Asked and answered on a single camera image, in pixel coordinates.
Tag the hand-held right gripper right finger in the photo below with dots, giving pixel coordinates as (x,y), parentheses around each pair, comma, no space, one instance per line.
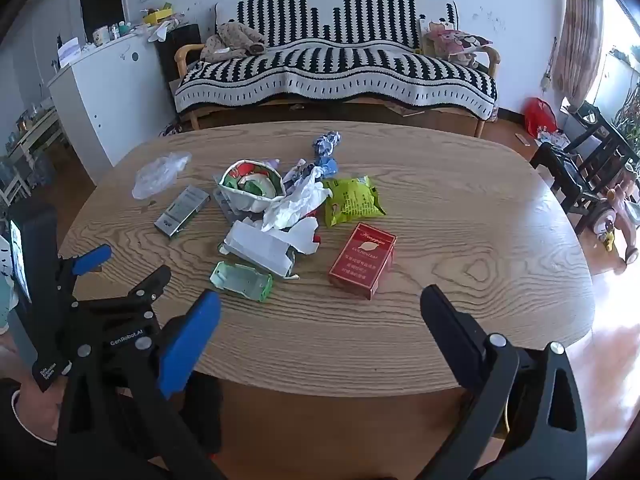
(447,330)

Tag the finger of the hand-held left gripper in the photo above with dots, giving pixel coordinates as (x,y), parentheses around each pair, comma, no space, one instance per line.
(92,259)
(152,285)

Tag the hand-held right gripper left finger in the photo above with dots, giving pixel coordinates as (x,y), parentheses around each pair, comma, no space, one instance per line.
(192,345)

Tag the green toy car shell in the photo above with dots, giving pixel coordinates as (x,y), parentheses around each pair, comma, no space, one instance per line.
(242,282)

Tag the grey box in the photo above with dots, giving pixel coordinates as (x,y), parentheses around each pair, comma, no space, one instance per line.
(182,210)

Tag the clear plastic bag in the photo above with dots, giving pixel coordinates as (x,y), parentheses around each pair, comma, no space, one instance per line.
(157,172)

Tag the red cigarette box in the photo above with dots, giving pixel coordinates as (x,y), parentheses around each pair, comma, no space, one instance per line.
(362,260)

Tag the torn white paper carton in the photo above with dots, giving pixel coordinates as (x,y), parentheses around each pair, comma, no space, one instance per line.
(265,250)

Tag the colourful paper bowl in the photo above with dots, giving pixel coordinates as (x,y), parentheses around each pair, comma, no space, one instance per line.
(250,187)

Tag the green snack packet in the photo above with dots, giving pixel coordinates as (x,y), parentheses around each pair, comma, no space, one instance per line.
(352,202)

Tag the white tissue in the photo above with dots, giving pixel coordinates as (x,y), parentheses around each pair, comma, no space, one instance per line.
(297,202)

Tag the dark printed wrapper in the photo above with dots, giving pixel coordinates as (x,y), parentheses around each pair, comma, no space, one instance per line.
(297,171)

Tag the blue paper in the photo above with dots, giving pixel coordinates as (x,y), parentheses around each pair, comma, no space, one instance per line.
(327,166)

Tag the blue white wrapper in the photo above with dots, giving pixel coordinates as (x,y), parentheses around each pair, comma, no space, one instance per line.
(326,142)

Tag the person's left forearm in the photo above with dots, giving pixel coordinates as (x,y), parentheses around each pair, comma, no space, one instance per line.
(30,425)

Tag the white side table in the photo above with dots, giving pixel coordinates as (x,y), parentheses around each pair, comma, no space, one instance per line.
(35,132)

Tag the white cabinet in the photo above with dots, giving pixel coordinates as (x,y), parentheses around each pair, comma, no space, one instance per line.
(110,100)

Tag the yellow toy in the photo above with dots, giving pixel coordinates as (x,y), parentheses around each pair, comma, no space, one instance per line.
(608,241)

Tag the black wooden chair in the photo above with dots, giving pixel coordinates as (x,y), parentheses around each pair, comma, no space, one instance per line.
(580,175)

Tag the pink tricycle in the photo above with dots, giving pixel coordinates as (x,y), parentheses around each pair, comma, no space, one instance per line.
(617,215)

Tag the black upright cabinet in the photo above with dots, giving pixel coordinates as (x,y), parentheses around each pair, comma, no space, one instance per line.
(172,60)

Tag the wooden sofa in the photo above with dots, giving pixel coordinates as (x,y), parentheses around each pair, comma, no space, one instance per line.
(187,57)

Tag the white mug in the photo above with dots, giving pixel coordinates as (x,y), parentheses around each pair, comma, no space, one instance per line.
(101,36)

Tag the red plastic bag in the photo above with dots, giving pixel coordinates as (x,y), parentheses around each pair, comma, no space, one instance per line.
(540,116)

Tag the yellow box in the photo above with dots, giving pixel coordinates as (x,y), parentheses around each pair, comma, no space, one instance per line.
(157,16)

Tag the brown dotted garment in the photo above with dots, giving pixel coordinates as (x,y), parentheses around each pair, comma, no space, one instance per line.
(235,40)

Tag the green potted plant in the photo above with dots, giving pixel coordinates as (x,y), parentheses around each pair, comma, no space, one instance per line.
(629,120)

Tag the pink cartoon pillow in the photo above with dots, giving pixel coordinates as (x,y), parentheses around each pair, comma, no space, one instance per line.
(457,42)

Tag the patterned curtain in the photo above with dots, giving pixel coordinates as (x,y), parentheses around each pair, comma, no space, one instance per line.
(580,35)

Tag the hanging wall ornament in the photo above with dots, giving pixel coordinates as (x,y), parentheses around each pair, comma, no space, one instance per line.
(548,77)

